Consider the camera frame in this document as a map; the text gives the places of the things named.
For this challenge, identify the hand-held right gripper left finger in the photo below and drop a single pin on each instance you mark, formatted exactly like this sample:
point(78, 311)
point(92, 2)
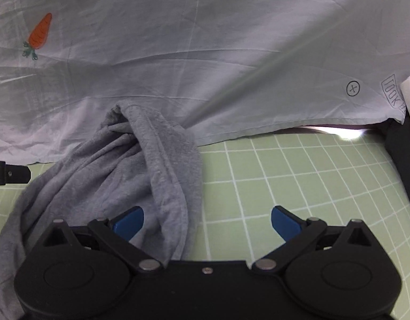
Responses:
point(130, 220)

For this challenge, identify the grey garment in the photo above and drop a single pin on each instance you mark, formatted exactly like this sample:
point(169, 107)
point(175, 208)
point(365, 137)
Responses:
point(125, 160)

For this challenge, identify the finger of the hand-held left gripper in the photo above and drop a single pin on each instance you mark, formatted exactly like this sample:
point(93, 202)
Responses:
point(11, 173)

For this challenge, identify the pale carrot print bed sheet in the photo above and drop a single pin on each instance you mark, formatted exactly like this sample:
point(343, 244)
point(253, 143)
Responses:
point(191, 40)

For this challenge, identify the green checked mat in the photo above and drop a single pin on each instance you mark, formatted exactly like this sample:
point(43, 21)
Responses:
point(291, 173)

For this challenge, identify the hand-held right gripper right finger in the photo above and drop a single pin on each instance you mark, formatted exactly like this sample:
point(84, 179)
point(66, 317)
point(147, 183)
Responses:
point(284, 221)

